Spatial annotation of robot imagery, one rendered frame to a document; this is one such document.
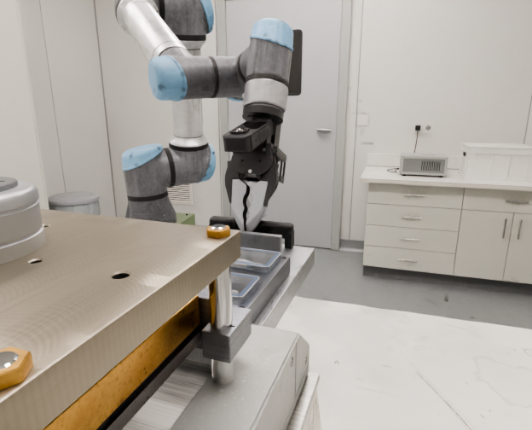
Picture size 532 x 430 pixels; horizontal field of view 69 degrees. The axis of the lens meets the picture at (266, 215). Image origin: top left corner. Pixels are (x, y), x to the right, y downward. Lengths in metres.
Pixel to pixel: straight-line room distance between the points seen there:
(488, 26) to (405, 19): 0.56
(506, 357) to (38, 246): 0.79
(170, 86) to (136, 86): 3.30
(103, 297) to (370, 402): 0.56
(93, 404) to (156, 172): 0.96
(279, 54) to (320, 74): 2.64
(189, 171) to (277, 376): 0.92
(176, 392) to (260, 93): 0.46
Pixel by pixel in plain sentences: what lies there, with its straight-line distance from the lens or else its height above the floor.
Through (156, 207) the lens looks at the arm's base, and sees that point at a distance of 1.17.
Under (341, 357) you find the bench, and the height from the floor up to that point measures 0.75.
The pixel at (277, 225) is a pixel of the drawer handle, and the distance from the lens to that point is 0.64.
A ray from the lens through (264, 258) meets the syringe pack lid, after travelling 0.51.
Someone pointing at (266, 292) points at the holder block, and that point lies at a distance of 0.46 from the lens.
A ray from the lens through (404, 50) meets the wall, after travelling 3.32.
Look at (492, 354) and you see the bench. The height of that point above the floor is 0.75.
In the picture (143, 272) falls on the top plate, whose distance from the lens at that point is 0.21.
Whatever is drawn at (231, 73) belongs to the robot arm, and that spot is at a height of 1.25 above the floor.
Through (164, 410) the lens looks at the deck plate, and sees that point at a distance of 0.40.
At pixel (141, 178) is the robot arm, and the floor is 1.00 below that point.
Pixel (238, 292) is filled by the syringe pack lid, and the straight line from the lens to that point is 0.42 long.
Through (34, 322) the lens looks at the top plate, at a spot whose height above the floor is 1.11.
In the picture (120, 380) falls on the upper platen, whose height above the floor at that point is 1.05.
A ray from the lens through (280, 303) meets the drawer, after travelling 0.49.
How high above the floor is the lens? 1.19
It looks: 15 degrees down
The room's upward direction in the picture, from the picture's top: straight up
